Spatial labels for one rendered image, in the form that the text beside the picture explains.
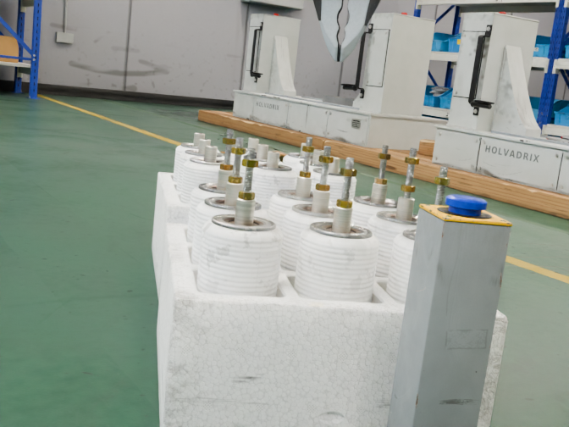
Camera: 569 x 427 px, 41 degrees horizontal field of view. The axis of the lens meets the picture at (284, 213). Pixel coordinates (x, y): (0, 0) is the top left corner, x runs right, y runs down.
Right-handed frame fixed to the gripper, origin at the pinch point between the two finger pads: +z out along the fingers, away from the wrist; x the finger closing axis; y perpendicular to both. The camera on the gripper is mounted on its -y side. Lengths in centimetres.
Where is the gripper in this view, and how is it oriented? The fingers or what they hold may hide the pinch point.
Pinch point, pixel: (339, 51)
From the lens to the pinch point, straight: 101.7
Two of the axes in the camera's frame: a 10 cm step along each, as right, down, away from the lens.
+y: 1.7, -1.6, 9.7
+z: -1.1, 9.8, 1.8
